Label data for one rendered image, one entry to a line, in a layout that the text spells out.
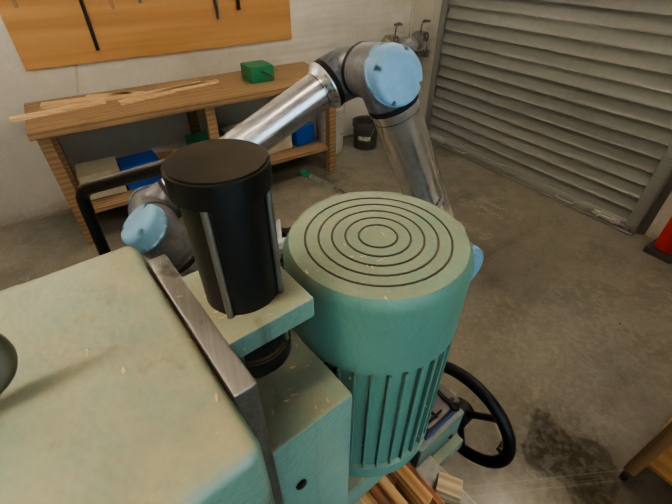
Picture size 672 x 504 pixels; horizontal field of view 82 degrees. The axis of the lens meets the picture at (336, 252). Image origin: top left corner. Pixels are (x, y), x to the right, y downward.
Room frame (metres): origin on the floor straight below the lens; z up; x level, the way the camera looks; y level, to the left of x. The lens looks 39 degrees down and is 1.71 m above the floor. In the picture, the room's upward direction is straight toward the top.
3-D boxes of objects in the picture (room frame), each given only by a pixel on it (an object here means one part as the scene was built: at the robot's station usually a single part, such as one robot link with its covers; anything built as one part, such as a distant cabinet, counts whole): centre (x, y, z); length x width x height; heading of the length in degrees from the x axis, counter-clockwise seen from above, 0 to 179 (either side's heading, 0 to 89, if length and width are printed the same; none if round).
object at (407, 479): (0.32, -0.10, 0.94); 0.18 x 0.02 x 0.07; 38
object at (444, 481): (0.29, -0.21, 0.92); 0.04 x 0.03 x 0.04; 69
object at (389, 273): (0.29, -0.04, 1.35); 0.18 x 0.18 x 0.31
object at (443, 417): (0.44, -0.17, 0.99); 0.13 x 0.11 x 0.06; 38
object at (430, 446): (0.43, -0.17, 0.92); 0.15 x 0.13 x 0.09; 38
